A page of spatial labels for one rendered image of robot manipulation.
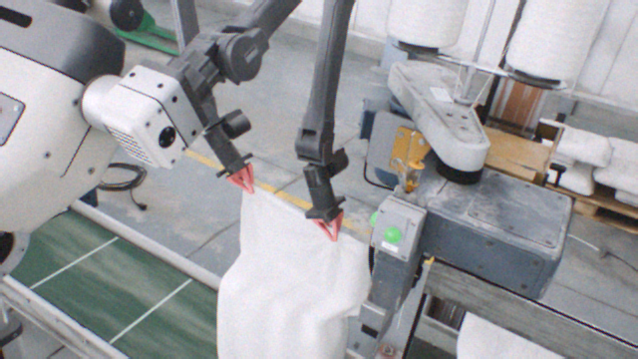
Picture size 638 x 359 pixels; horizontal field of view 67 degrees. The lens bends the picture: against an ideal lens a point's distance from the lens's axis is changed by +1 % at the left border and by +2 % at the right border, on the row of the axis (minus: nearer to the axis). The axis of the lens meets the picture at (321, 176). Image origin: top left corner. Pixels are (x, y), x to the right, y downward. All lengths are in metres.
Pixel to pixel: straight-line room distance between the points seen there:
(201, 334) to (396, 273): 1.03
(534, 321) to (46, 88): 1.00
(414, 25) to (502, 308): 0.63
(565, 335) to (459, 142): 0.46
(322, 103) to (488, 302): 0.56
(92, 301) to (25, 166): 1.22
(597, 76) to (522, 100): 4.78
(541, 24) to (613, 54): 4.99
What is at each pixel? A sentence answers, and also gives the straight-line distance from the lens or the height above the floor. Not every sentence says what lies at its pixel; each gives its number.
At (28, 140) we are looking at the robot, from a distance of 0.84.
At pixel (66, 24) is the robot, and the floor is 1.55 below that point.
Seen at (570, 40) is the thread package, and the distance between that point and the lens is 1.03.
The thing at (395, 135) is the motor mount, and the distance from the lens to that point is 1.27.
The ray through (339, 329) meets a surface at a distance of 1.35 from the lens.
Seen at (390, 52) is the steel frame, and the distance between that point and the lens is 5.98.
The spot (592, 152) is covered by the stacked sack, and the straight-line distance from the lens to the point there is 3.84.
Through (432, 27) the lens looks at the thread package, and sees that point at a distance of 1.06.
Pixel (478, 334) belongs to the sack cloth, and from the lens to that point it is 1.20.
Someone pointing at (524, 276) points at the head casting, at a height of 1.28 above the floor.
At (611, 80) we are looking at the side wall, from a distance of 6.05.
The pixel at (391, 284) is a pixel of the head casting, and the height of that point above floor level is 1.14.
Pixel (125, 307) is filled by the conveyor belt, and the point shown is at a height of 0.38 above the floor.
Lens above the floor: 1.78
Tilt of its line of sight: 30 degrees down
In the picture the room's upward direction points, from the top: 9 degrees clockwise
